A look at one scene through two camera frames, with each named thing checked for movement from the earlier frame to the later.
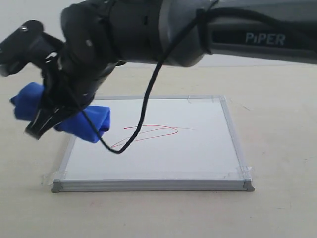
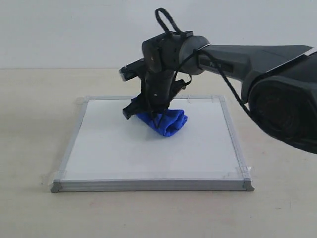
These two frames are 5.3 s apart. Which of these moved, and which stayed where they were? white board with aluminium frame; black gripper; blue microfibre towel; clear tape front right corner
Moved: black gripper; blue microfibre towel
Stayed: white board with aluminium frame; clear tape front right corner
